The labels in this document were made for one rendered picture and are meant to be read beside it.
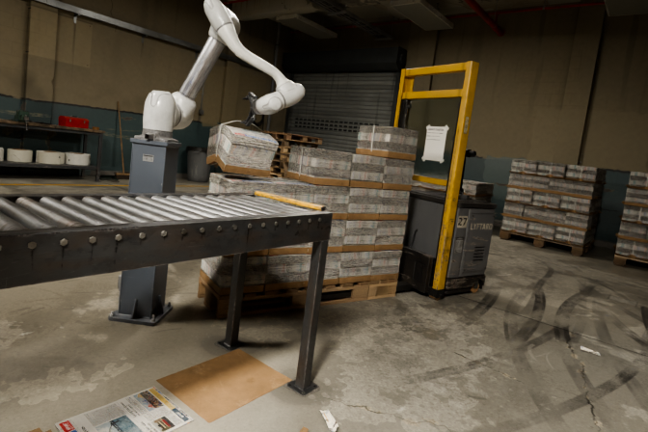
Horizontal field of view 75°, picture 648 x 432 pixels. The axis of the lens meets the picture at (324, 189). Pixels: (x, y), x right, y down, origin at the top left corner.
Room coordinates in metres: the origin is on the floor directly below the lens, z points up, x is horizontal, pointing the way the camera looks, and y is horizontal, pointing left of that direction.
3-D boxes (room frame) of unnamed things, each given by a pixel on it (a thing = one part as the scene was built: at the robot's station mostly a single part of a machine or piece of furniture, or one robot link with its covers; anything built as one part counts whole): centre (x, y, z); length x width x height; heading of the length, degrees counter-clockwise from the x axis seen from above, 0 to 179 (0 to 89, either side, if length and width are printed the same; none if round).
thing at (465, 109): (3.27, -0.98, 0.97); 0.09 x 0.09 x 1.75; 35
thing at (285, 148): (9.65, 0.90, 0.65); 1.33 x 0.94 x 1.30; 146
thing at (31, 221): (1.15, 0.82, 0.77); 0.47 x 0.05 x 0.05; 52
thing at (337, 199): (2.88, 0.16, 0.42); 1.17 x 0.39 x 0.83; 125
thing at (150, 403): (1.44, 0.60, 0.00); 0.37 x 0.28 x 0.01; 142
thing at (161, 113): (2.36, 0.95, 1.17); 0.18 x 0.16 x 0.22; 175
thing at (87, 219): (1.25, 0.74, 0.77); 0.47 x 0.05 x 0.05; 52
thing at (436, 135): (3.55, -0.81, 1.28); 0.57 x 0.01 x 0.65; 35
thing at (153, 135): (2.33, 0.95, 1.03); 0.22 x 0.18 x 0.06; 179
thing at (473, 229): (3.75, -1.10, 0.40); 0.69 x 0.55 x 0.80; 35
